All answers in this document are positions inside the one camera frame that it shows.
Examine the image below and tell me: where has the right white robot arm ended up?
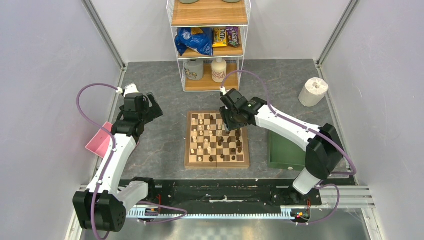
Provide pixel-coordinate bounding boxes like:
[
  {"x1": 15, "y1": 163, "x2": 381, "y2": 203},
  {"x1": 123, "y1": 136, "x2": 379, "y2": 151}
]
[{"x1": 219, "y1": 87, "x2": 346, "y2": 205}]

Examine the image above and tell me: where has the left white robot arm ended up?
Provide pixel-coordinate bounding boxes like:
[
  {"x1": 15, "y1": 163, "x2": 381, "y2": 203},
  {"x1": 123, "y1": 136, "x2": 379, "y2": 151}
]
[{"x1": 72, "y1": 92, "x2": 164, "y2": 232}]

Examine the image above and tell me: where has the wooden chess board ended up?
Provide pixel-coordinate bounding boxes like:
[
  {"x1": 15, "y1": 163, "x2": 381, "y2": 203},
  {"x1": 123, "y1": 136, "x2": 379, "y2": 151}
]
[{"x1": 184, "y1": 110, "x2": 250, "y2": 169}]

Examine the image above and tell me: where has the cream bottle pink lettering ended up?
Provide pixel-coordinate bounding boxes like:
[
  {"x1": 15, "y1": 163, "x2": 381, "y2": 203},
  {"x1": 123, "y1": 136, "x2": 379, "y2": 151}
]
[{"x1": 211, "y1": 58, "x2": 227, "y2": 83}]

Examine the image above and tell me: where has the pink tray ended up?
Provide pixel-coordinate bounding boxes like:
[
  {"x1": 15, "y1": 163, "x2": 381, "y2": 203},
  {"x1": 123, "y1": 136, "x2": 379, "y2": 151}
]
[{"x1": 85, "y1": 121, "x2": 139, "y2": 159}]

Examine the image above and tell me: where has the grey bottle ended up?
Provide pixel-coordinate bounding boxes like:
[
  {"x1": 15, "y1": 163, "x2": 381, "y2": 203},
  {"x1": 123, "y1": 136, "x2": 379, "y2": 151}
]
[{"x1": 183, "y1": 59, "x2": 204, "y2": 81}]

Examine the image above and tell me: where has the green tray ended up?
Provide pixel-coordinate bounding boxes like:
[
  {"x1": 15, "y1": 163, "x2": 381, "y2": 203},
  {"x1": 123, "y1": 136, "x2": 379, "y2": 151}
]
[{"x1": 267, "y1": 131, "x2": 306, "y2": 171}]

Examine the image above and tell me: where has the yellow candy bag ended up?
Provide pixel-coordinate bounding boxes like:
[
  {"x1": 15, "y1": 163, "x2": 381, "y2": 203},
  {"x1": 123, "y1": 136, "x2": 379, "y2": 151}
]
[{"x1": 212, "y1": 27, "x2": 228, "y2": 48}]

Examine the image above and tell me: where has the blue snack bag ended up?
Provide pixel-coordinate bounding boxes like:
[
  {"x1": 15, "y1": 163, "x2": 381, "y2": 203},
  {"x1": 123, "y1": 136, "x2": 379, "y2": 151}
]
[{"x1": 174, "y1": 27, "x2": 213, "y2": 56}]

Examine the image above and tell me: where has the brown candy bag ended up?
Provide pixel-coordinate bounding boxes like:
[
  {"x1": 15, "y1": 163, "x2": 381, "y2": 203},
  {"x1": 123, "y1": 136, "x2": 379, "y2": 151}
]
[{"x1": 225, "y1": 26, "x2": 241, "y2": 48}]

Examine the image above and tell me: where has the white paper towel roll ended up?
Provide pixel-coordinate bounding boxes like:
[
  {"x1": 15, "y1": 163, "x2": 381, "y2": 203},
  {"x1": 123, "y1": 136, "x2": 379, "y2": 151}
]
[{"x1": 298, "y1": 77, "x2": 329, "y2": 107}]

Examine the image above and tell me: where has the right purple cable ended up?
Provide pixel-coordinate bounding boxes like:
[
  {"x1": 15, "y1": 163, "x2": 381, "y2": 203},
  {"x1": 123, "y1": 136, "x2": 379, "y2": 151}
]
[{"x1": 219, "y1": 70, "x2": 358, "y2": 226}]

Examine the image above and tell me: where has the purple cable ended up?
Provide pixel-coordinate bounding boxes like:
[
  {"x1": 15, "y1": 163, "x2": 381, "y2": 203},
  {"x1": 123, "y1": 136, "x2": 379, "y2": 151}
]
[
  {"x1": 219, "y1": 70, "x2": 358, "y2": 226},
  {"x1": 76, "y1": 82, "x2": 123, "y2": 240}
]

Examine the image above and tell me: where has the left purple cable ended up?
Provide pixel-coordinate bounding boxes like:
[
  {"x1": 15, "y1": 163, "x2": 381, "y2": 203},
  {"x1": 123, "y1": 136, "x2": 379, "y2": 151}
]
[{"x1": 76, "y1": 82, "x2": 123, "y2": 240}]

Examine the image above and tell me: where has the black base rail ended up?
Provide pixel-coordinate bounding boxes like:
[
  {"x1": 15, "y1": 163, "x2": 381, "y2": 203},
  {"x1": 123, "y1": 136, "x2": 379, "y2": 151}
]
[{"x1": 127, "y1": 179, "x2": 323, "y2": 221}]

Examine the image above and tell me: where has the white wire wooden shelf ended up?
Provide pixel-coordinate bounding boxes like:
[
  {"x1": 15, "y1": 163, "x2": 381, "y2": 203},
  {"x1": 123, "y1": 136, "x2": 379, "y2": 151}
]
[{"x1": 166, "y1": 0, "x2": 252, "y2": 92}]

